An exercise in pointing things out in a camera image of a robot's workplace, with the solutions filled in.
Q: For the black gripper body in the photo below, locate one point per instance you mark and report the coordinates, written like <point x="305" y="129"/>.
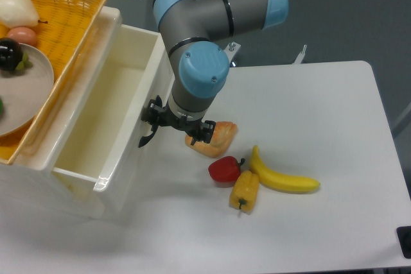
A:
<point x="182" y="123"/>

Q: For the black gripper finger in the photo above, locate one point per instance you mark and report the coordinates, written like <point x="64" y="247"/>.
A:
<point x="202" y="131"/>
<point x="154" y="113"/>

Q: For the black top drawer handle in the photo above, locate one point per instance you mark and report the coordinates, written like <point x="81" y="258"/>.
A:
<point x="144" y="140"/>

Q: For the white drawer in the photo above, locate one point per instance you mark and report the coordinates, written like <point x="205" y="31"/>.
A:
<point x="101" y="158"/>

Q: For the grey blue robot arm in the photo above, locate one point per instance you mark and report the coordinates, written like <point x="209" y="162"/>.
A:
<point x="190" y="30"/>

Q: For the white drawer cabinet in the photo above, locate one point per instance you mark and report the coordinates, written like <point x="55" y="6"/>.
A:
<point x="33" y="177"/>

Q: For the pastry bread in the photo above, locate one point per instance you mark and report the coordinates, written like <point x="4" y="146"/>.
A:
<point x="223" y="135"/>

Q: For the red bell pepper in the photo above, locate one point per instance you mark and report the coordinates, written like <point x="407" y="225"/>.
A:
<point x="225" y="171"/>

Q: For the yellow bell pepper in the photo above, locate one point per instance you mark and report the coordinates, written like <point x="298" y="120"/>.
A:
<point x="244" y="192"/>

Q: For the yellow banana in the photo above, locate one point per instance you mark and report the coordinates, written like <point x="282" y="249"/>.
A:
<point x="280" y="181"/>

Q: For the grey plate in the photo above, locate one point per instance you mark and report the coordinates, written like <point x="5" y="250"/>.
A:
<point x="24" y="92"/>

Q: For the yellow woven basket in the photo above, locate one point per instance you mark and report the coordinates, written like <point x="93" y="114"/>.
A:
<point x="66" y="26"/>

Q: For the green vegetable piece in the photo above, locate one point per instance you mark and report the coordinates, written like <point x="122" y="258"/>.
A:
<point x="1" y="108"/>

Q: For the dark purple mangosteen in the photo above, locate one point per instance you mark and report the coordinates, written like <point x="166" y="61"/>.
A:
<point x="11" y="54"/>

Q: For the white pear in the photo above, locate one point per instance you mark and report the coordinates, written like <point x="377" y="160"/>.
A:
<point x="19" y="13"/>

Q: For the black device at table edge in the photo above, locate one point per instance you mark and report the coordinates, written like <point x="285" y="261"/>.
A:
<point x="404" y="237"/>

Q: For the white metal mounting bracket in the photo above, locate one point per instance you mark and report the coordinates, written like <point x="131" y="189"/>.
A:
<point x="231" y="51"/>

